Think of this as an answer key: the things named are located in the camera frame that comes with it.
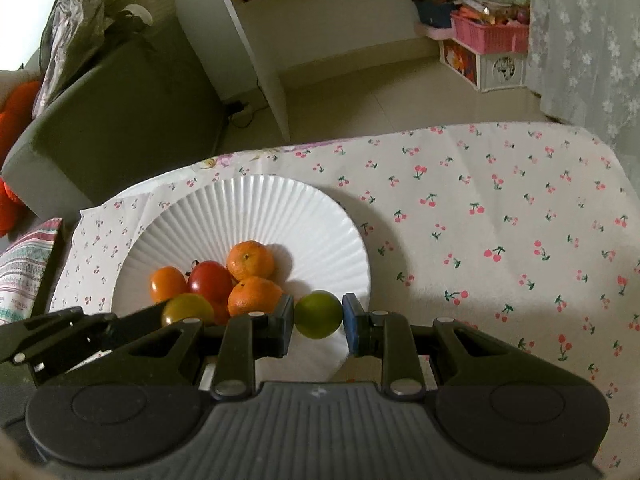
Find grey backpack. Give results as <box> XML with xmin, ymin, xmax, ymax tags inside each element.
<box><xmin>31</xmin><ymin>0</ymin><xmax>153</xmax><ymax>121</ymax></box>

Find striped patterned cushion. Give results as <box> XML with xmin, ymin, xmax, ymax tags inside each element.
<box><xmin>0</xmin><ymin>217</ymin><xmax>64</xmax><ymax>327</ymax></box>

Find tangerine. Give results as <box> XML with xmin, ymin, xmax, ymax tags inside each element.
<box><xmin>227</xmin><ymin>276</ymin><xmax>284</xmax><ymax>317</ymax></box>
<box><xmin>227</xmin><ymin>241</ymin><xmax>276</xmax><ymax>281</ymax></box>

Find cherry-print tablecloth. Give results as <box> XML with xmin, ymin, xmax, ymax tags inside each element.
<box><xmin>50</xmin><ymin>122</ymin><xmax>636</xmax><ymax>461</ymax></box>

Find green tomato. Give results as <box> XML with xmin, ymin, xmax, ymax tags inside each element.
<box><xmin>294</xmin><ymin>290</ymin><xmax>344</xmax><ymax>340</ymax></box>

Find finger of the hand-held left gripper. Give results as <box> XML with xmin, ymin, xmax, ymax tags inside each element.
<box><xmin>0</xmin><ymin>306</ymin><xmax>116</xmax><ymax>367</ymax></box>
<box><xmin>112</xmin><ymin>301</ymin><xmax>169</xmax><ymax>347</ymax></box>

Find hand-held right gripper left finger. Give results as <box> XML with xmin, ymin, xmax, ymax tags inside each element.
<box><xmin>100</xmin><ymin>294</ymin><xmax>296</xmax><ymax>402</ymax></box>

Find yellow-green tomato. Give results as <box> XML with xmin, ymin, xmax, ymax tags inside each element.
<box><xmin>161</xmin><ymin>293</ymin><xmax>215</xmax><ymax>327</ymax></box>

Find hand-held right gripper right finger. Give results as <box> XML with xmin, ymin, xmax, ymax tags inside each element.
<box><xmin>342</xmin><ymin>294</ymin><xmax>551</xmax><ymax>400</ymax></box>

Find white ribbed plate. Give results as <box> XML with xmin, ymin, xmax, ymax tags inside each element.
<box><xmin>111</xmin><ymin>174</ymin><xmax>372</xmax><ymax>381</ymax></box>

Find white floral lace curtain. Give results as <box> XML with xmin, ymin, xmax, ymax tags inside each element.
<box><xmin>525</xmin><ymin>0</ymin><xmax>640</xmax><ymax>161</ymax></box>

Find white storage box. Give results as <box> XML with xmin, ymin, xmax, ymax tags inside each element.
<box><xmin>438</xmin><ymin>39</ymin><xmax>527</xmax><ymax>94</ymax></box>

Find red flower-shaped cushion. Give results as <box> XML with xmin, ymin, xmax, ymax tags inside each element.
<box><xmin>0</xmin><ymin>80</ymin><xmax>43</xmax><ymax>237</ymax></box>

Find red tomato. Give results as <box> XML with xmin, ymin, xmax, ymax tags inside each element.
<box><xmin>187</xmin><ymin>260</ymin><xmax>234</xmax><ymax>306</ymax></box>

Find dark blue basket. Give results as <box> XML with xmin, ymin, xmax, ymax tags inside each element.
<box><xmin>413</xmin><ymin>0</ymin><xmax>463</xmax><ymax>31</ymax></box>

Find pink plastic basket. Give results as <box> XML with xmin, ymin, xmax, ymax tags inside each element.
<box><xmin>450</xmin><ymin>7</ymin><xmax>531</xmax><ymax>56</ymax></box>

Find white shelf unit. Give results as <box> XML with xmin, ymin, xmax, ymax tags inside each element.
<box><xmin>205</xmin><ymin>0</ymin><xmax>501</xmax><ymax>143</ymax></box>

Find grey sofa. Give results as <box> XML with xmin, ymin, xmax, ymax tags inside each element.
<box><xmin>0</xmin><ymin>25</ymin><xmax>226</xmax><ymax>221</ymax></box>

